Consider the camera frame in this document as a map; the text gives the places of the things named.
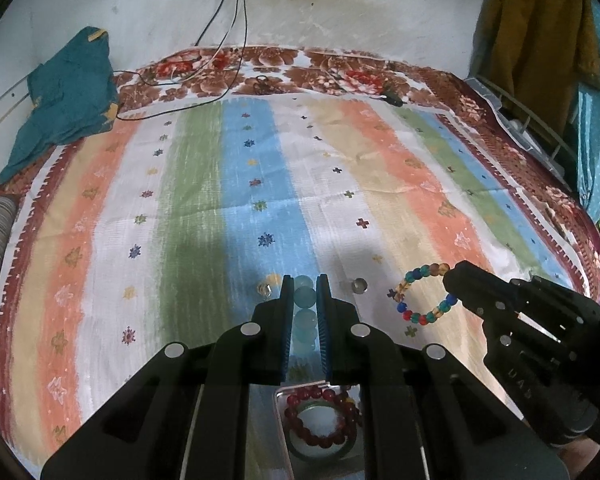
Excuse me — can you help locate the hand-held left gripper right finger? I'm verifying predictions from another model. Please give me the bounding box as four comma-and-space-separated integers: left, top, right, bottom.
316, 274, 568, 480

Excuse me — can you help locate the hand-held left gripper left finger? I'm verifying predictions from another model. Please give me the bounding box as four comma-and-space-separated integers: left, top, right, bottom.
40, 274, 295, 480

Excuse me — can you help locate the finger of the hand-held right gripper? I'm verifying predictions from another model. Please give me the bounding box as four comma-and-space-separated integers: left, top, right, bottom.
442, 260, 518, 326
509, 276, 600, 321

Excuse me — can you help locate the pale blue bead bracelet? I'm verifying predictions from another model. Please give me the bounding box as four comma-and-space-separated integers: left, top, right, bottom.
291, 275, 321, 348

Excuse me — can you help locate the multicolour glass bead bracelet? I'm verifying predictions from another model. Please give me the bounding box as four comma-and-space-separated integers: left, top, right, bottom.
394, 261, 460, 327

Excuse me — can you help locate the silver metal tin box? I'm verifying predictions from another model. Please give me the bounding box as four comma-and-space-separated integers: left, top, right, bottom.
272, 382, 366, 480

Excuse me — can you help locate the dark red bead bracelet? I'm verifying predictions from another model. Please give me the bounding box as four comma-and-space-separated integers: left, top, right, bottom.
285, 387, 365, 450

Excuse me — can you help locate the green jade bangle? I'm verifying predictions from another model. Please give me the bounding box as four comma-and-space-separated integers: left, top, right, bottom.
286, 397, 363, 461

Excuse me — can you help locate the striped pastel cloth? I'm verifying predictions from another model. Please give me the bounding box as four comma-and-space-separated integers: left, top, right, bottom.
0, 91, 600, 446

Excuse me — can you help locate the brown jacket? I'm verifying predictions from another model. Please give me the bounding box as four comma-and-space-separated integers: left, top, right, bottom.
477, 0, 600, 138

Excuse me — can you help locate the teal cloth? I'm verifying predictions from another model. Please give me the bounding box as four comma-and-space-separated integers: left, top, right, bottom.
0, 26, 120, 186

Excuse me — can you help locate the metal bed rail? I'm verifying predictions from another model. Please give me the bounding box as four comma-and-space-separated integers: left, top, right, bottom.
462, 74, 583, 181

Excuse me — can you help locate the black cable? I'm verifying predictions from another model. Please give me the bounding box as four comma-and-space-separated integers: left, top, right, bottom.
194, 0, 231, 48
114, 0, 251, 122

